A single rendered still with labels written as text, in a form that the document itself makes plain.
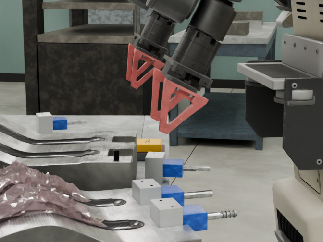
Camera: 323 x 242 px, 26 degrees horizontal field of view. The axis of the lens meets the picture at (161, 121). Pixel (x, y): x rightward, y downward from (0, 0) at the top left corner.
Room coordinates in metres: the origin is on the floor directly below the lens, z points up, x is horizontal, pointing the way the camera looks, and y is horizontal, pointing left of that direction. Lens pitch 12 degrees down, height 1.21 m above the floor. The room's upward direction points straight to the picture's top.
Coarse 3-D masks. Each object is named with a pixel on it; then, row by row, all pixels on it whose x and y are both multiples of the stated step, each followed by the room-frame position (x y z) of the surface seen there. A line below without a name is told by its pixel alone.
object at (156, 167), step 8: (152, 152) 1.41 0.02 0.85; (160, 152) 1.41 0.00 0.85; (152, 160) 1.36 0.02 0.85; (160, 160) 1.36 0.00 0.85; (168, 160) 1.39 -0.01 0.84; (176, 160) 1.39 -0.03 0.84; (152, 168) 1.36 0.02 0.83; (160, 168) 1.36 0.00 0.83; (168, 168) 1.36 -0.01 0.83; (176, 168) 1.36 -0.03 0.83; (184, 168) 1.38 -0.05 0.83; (192, 168) 1.37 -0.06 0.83; (200, 168) 1.37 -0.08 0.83; (208, 168) 1.37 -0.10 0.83; (152, 176) 1.36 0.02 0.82; (160, 176) 1.36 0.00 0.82; (168, 176) 1.36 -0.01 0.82; (176, 176) 1.36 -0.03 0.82
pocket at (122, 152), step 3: (111, 150) 1.29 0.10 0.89; (120, 150) 1.29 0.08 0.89; (123, 150) 1.29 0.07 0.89; (126, 150) 1.29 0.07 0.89; (129, 150) 1.29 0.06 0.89; (132, 150) 1.29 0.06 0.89; (108, 153) 1.27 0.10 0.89; (111, 153) 1.29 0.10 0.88; (120, 153) 1.29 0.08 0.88; (123, 153) 1.29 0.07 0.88; (126, 153) 1.29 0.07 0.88; (129, 153) 1.29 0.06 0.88; (132, 153) 1.29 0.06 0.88; (132, 156) 1.29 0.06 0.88; (132, 159) 1.27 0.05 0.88
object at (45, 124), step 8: (48, 112) 1.85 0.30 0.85; (40, 120) 1.79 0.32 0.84; (48, 120) 1.80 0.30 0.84; (56, 120) 1.81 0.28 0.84; (64, 120) 1.82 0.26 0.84; (72, 120) 1.85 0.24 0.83; (80, 120) 1.85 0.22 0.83; (40, 128) 1.79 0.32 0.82; (48, 128) 1.80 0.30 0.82; (56, 128) 1.81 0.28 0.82; (64, 128) 1.82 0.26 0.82
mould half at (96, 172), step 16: (16, 128) 1.42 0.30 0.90; (16, 144) 1.32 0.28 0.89; (32, 144) 1.35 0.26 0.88; (64, 144) 1.35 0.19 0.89; (80, 144) 1.34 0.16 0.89; (96, 144) 1.33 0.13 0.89; (112, 144) 1.33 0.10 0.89; (128, 144) 1.33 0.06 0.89; (0, 160) 1.20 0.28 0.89; (32, 160) 1.23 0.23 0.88; (48, 160) 1.23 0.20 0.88; (64, 160) 1.22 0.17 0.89; (80, 160) 1.21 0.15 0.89; (96, 160) 1.21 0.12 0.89; (112, 160) 1.21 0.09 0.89; (128, 160) 1.21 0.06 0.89; (64, 176) 1.20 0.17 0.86; (80, 176) 1.20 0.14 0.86; (96, 176) 1.20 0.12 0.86; (112, 176) 1.20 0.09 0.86; (128, 176) 1.20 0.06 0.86
